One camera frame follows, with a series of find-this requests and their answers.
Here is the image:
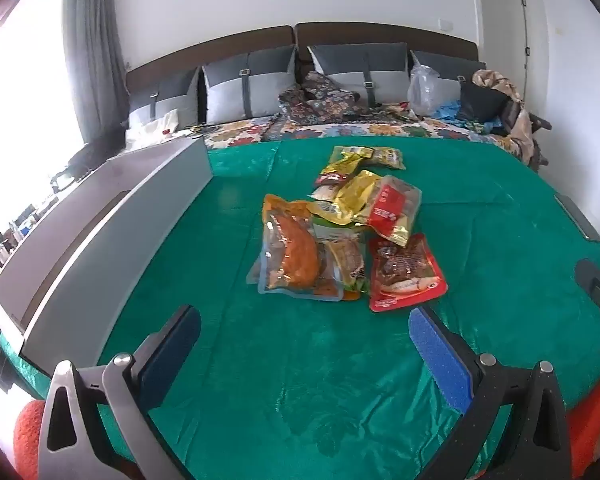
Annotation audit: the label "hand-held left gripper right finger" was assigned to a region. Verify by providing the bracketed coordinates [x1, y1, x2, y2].
[409, 305, 573, 480]

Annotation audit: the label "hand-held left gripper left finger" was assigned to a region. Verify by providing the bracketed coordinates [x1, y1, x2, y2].
[37, 304, 202, 480]

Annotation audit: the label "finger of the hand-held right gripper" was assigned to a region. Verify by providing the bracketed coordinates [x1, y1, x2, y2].
[574, 258, 600, 319]

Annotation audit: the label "red fish snack packet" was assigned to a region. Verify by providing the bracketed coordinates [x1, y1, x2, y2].
[367, 232, 449, 313]

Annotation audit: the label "green snack packet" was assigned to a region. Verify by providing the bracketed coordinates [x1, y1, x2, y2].
[345, 277, 372, 301]

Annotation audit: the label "clear packet of brown snack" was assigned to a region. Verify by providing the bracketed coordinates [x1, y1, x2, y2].
[325, 237, 368, 281]

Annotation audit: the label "red gold packet brown balls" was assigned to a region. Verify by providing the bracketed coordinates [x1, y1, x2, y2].
[367, 175, 423, 248]

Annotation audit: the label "orange clear snack packet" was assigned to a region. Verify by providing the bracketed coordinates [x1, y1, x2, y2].
[247, 194, 346, 302]

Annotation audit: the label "plain yellow snack packet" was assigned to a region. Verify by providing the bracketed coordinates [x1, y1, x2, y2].
[312, 170, 386, 226]

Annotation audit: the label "beige snack bar packet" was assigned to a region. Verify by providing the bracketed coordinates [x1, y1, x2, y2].
[307, 184, 346, 203]

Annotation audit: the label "beige packet with yellow edges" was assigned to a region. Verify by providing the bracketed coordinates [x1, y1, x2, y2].
[362, 146, 407, 170]

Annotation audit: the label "yellow packet with red end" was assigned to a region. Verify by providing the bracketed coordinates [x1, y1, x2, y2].
[314, 146, 376, 188]

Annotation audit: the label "green satin cloth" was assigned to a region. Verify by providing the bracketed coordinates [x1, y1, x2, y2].
[0, 137, 600, 480]

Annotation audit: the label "grey storage box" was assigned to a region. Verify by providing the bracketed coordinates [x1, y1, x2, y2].
[0, 136, 216, 376]

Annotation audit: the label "dark chair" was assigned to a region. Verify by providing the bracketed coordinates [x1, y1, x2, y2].
[500, 100, 553, 171]

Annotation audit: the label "black bag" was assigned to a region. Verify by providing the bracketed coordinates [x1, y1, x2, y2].
[457, 80, 511, 122]

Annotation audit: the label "white cloth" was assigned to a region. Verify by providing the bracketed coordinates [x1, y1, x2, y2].
[125, 110, 181, 150]

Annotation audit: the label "blue cloth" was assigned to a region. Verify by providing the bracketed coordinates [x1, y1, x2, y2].
[432, 101, 463, 121]

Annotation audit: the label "floral bed sheet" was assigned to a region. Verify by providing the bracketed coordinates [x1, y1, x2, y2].
[202, 107, 531, 162]

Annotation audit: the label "clear plastic bag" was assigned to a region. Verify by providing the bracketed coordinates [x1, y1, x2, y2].
[407, 64, 441, 116]

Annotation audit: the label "dark floral folded quilt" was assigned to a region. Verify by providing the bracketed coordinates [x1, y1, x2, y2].
[277, 71, 362, 123]

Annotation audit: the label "brown bed headboard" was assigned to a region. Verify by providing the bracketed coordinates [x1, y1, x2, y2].
[125, 22, 481, 92]

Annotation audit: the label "grey curtain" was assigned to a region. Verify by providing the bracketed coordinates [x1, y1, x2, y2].
[62, 0, 128, 147]

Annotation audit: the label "grey two-tone strapped pillow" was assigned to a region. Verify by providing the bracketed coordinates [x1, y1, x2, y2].
[307, 42, 411, 106]
[410, 50, 487, 92]
[127, 67, 201, 128]
[201, 45, 298, 123]

